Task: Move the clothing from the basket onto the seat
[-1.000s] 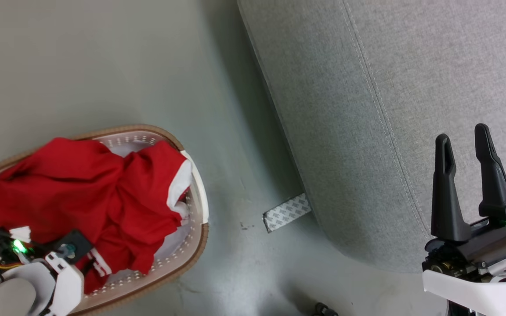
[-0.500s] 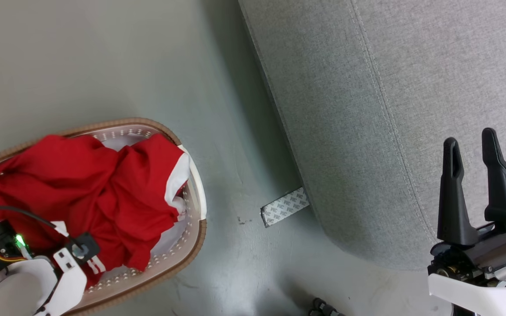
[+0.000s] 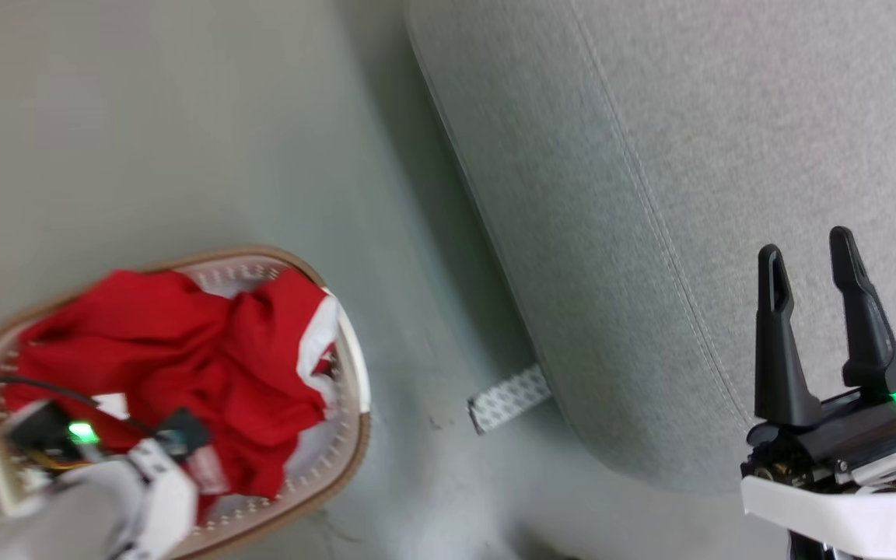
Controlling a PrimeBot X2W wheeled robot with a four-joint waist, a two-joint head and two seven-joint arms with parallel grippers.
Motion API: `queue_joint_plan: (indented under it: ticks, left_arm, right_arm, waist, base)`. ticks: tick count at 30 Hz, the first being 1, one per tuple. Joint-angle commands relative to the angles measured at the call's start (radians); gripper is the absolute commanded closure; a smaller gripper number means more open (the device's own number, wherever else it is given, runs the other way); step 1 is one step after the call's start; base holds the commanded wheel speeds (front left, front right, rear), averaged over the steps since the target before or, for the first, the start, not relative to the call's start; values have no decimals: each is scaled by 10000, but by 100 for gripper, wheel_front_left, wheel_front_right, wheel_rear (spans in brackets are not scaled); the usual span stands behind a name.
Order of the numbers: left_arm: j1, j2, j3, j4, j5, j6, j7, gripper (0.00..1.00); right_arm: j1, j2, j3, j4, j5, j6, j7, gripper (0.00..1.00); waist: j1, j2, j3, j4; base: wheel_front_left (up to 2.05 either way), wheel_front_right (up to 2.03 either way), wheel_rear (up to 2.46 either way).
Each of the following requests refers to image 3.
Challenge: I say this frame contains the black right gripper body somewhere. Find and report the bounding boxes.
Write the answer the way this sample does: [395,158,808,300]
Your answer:
[741,364,896,495]

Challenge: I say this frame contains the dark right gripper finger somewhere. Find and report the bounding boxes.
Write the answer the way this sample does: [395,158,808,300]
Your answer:
[754,244,823,427]
[830,226,896,395]

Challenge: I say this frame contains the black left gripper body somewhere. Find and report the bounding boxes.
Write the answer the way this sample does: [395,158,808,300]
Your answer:
[3,400,100,471]

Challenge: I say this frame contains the red garment white striped collar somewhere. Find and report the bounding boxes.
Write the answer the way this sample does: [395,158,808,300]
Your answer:
[1,267,340,526]

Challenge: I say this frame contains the white laundry basket tan rim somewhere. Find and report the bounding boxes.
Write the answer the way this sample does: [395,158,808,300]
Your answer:
[0,247,373,560]

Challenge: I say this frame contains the grey fabric sofa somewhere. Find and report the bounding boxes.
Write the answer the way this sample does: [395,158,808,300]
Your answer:
[405,0,896,495]

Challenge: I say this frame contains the white patterned tape strip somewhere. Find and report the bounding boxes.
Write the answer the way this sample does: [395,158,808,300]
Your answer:
[467,364,554,435]

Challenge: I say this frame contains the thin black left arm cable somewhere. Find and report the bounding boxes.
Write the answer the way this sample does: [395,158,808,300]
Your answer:
[0,376,155,436]

